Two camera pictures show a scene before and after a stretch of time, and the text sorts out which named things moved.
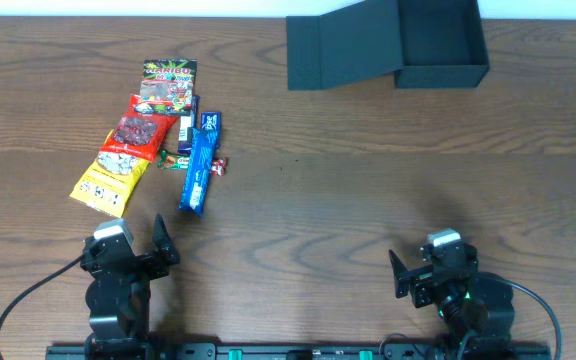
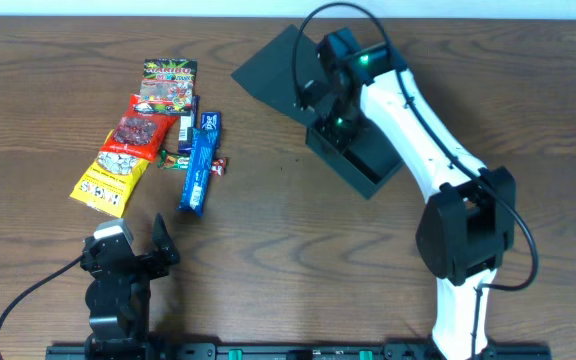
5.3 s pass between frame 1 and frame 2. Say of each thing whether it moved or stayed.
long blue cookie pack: stayed
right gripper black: moved
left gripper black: stayed
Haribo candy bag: stayed
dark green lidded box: moved
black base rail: stayed
